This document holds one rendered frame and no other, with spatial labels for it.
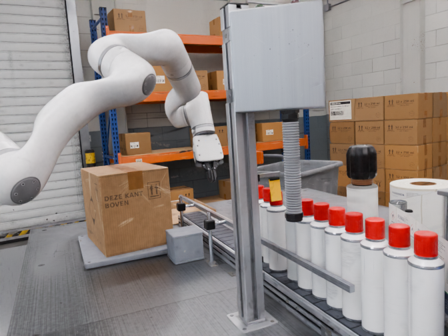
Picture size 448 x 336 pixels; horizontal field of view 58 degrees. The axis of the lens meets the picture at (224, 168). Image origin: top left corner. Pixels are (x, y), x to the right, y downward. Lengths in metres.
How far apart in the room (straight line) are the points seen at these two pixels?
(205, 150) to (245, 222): 0.62
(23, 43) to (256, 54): 4.58
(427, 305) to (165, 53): 0.88
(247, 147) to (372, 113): 3.73
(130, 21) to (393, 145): 3.09
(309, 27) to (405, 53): 5.37
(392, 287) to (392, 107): 3.73
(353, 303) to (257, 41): 0.52
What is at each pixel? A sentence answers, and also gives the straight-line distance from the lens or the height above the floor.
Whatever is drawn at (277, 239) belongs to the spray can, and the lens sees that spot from 1.03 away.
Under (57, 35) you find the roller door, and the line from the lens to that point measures 5.27.
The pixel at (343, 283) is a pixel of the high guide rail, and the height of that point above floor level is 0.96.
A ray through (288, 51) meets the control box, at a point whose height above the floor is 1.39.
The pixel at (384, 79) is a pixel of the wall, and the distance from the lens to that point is 6.38.
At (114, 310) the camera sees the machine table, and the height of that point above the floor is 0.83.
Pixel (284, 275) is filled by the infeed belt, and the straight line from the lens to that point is 1.04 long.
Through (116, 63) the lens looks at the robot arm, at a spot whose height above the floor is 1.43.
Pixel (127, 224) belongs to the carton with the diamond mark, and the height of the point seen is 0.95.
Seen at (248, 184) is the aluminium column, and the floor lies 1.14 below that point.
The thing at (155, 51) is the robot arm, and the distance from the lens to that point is 1.17.
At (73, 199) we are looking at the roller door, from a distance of 5.23.
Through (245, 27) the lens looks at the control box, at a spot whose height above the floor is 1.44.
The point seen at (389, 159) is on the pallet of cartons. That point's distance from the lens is 4.44.
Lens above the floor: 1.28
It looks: 7 degrees down
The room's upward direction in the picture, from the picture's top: 4 degrees counter-clockwise
